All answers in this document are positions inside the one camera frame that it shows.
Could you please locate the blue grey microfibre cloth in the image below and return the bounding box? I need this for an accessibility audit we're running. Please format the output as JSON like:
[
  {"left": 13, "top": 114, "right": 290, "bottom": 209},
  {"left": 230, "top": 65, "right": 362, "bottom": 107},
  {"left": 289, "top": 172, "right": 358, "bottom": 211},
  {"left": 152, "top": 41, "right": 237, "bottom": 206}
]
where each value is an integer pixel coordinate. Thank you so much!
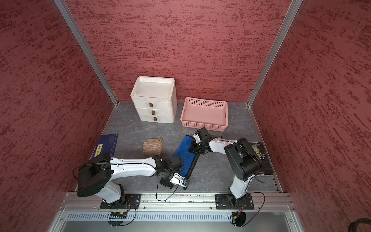
[{"left": 173, "top": 135, "right": 200, "bottom": 179}]

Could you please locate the beige striped square dishcloth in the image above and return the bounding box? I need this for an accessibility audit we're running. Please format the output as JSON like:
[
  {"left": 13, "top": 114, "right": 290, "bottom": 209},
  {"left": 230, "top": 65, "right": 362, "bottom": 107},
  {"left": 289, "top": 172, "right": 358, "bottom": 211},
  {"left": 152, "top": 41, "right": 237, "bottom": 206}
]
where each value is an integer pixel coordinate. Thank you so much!
[{"left": 142, "top": 137, "right": 164, "bottom": 157}]

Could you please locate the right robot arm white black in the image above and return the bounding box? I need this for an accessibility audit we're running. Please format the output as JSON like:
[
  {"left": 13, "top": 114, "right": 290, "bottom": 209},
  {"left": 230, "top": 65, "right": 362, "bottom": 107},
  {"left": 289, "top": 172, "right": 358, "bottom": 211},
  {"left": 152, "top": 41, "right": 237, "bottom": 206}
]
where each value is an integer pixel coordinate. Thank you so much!
[{"left": 189, "top": 127, "right": 261, "bottom": 204}]

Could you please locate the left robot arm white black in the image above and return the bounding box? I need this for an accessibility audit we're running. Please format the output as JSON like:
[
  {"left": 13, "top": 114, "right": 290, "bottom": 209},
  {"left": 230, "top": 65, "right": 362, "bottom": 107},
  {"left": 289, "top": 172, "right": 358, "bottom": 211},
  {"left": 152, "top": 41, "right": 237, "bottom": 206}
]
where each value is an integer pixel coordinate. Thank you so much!
[{"left": 77, "top": 153, "right": 188, "bottom": 208}]

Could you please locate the pink perforated plastic basket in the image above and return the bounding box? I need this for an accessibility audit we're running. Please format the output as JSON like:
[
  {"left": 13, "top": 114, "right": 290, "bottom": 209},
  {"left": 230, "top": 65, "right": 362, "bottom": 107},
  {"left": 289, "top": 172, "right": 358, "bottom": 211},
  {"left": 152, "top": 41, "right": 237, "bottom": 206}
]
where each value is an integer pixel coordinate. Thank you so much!
[{"left": 181, "top": 97, "right": 228, "bottom": 132}]

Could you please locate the white three-drawer storage unit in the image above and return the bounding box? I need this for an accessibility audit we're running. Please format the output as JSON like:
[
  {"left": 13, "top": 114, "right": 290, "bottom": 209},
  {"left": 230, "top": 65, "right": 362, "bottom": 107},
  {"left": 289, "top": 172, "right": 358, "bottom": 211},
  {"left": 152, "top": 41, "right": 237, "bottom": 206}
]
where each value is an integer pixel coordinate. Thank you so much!
[{"left": 130, "top": 76, "right": 177, "bottom": 123}]

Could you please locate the black book gold cover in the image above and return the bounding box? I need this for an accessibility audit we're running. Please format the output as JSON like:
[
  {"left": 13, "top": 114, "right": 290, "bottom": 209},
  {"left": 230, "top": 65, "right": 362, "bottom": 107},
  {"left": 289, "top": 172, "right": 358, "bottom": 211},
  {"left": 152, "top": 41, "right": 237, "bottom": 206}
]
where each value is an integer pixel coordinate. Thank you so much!
[{"left": 250, "top": 142, "right": 274, "bottom": 176}]

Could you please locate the purple book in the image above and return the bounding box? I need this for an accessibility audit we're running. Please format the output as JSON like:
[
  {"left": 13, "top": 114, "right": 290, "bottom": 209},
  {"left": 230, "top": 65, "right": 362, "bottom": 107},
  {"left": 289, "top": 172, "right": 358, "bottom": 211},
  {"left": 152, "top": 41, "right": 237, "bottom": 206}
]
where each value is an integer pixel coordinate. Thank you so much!
[{"left": 91, "top": 133, "right": 119, "bottom": 159}]

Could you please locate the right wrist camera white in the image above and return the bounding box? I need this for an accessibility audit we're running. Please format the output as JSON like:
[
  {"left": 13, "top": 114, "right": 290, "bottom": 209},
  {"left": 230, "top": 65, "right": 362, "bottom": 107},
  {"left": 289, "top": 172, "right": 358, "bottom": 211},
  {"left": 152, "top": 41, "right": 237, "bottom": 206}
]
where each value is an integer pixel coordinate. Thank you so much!
[{"left": 193, "top": 133, "right": 201, "bottom": 144}]

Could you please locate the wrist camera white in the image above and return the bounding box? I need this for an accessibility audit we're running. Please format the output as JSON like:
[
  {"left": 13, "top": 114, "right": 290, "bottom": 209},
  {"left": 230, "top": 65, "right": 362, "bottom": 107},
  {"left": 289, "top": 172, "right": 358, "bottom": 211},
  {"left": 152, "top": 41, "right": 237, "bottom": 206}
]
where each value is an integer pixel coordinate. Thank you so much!
[
  {"left": 170, "top": 173, "right": 189, "bottom": 188},
  {"left": 193, "top": 133, "right": 201, "bottom": 144}
]

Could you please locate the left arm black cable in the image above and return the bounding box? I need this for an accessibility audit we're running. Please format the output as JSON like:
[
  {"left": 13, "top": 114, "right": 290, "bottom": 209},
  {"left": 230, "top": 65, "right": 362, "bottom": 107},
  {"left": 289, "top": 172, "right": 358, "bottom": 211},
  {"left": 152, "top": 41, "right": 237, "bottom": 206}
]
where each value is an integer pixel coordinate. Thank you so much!
[{"left": 155, "top": 173, "right": 182, "bottom": 203}]

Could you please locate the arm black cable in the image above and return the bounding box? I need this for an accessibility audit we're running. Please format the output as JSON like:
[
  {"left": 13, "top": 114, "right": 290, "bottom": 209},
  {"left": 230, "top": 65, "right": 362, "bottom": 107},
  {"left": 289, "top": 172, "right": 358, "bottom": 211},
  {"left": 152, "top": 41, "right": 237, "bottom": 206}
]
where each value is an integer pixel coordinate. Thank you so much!
[
  {"left": 242, "top": 191, "right": 266, "bottom": 227},
  {"left": 155, "top": 173, "right": 182, "bottom": 203}
]

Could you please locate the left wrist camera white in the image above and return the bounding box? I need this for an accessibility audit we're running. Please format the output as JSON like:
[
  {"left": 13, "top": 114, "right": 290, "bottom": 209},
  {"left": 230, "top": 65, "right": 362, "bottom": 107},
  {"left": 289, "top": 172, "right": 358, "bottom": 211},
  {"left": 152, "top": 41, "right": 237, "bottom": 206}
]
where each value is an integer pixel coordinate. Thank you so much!
[{"left": 170, "top": 173, "right": 189, "bottom": 188}]

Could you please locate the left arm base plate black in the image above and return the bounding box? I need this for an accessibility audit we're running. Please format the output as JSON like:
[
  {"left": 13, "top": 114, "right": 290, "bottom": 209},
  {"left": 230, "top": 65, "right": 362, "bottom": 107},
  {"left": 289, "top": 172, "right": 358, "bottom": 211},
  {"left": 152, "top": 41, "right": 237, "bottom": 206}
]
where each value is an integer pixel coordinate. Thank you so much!
[{"left": 100, "top": 193, "right": 142, "bottom": 209}]

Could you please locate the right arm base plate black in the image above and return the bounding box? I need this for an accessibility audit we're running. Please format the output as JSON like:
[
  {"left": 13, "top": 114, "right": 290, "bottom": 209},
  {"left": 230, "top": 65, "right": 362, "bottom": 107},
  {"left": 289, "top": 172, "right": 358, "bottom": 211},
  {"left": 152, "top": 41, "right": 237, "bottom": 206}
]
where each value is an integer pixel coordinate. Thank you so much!
[{"left": 215, "top": 194, "right": 255, "bottom": 210}]

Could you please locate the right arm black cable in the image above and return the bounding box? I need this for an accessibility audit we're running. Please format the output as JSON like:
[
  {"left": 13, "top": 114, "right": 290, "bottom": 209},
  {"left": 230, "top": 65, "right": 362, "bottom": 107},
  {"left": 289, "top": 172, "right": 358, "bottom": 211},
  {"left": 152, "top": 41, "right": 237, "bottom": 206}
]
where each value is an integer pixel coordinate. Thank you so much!
[{"left": 242, "top": 191, "right": 266, "bottom": 227}]

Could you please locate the aluminium front rail frame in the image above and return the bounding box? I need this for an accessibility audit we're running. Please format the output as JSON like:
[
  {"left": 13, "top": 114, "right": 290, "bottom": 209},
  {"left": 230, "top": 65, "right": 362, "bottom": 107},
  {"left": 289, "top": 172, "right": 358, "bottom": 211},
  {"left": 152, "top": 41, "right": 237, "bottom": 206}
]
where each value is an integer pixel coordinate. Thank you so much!
[{"left": 49, "top": 192, "right": 303, "bottom": 232}]

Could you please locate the right corner aluminium post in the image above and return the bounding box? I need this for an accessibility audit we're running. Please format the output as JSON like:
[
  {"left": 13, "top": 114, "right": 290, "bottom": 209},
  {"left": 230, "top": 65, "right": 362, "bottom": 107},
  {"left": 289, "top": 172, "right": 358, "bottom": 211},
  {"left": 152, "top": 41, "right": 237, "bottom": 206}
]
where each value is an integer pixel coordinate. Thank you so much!
[{"left": 247, "top": 0, "right": 303, "bottom": 108}]

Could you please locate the corner aluminium post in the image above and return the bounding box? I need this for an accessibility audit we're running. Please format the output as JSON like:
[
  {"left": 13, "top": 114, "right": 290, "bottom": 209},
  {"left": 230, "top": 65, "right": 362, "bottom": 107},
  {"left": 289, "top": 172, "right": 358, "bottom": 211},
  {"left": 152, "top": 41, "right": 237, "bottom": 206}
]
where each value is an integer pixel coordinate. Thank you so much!
[
  {"left": 247, "top": 0, "right": 303, "bottom": 108},
  {"left": 54, "top": 0, "right": 119, "bottom": 107}
]

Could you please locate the left corner aluminium post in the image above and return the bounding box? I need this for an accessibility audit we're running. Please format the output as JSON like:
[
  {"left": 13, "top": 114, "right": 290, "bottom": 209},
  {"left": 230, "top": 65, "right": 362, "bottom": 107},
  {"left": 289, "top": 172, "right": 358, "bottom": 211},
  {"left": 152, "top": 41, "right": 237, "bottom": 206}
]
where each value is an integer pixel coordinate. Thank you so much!
[{"left": 54, "top": 0, "right": 119, "bottom": 107}]

